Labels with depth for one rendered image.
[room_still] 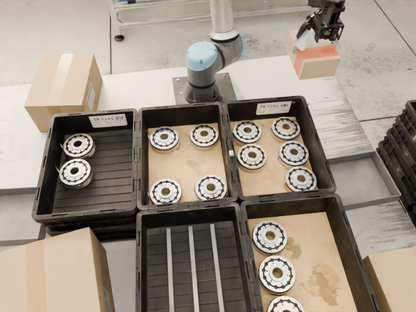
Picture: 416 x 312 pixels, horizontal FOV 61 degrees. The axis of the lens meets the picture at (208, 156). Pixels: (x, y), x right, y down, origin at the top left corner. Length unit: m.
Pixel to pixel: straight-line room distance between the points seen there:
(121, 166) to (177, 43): 1.92
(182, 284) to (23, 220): 0.64
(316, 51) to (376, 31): 2.26
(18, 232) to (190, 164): 0.64
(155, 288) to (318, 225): 0.53
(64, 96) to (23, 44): 1.90
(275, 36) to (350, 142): 1.77
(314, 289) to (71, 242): 0.70
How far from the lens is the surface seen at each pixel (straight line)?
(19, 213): 1.43
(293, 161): 1.23
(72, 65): 1.61
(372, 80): 2.96
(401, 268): 1.12
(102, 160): 1.28
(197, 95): 1.45
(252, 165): 1.19
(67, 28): 3.39
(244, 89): 1.64
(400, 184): 2.10
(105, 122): 1.31
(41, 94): 1.53
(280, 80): 1.71
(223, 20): 1.42
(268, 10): 3.18
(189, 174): 1.20
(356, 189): 1.42
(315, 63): 1.18
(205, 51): 1.39
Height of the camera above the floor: 1.85
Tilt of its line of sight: 56 degrees down
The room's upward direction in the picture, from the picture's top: straight up
